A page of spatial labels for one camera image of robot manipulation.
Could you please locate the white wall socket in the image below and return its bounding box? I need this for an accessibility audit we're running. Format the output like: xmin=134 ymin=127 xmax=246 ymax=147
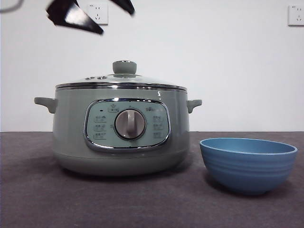
xmin=87 ymin=3 xmax=109 ymax=26
xmin=288 ymin=5 xmax=304 ymax=26

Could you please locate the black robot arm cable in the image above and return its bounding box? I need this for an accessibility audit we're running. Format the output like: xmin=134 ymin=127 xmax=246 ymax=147
xmin=0 ymin=0 xmax=24 ymax=13

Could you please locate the blue ribbed bowl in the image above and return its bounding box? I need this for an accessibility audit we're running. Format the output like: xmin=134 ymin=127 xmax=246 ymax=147
xmin=199 ymin=137 xmax=298 ymax=196

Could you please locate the glass lid with green knob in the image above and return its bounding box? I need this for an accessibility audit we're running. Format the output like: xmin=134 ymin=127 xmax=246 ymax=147
xmin=55 ymin=60 xmax=189 ymax=91

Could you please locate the pale green electric steamer pot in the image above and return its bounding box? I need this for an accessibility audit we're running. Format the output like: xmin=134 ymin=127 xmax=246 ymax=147
xmin=34 ymin=87 xmax=203 ymax=177

